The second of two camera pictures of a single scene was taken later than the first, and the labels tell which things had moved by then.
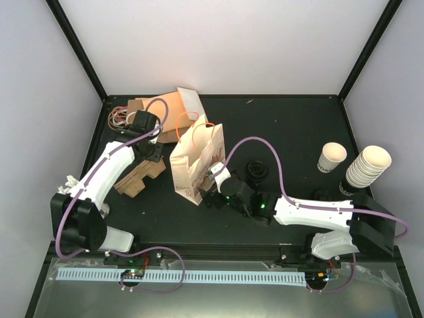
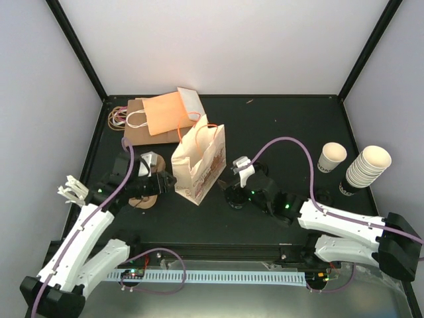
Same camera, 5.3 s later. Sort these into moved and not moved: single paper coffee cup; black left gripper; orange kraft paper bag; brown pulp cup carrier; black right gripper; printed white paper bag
Moved: brown pulp cup carrier; black left gripper; black right gripper
Not moved: orange kraft paper bag; printed white paper bag; single paper coffee cup
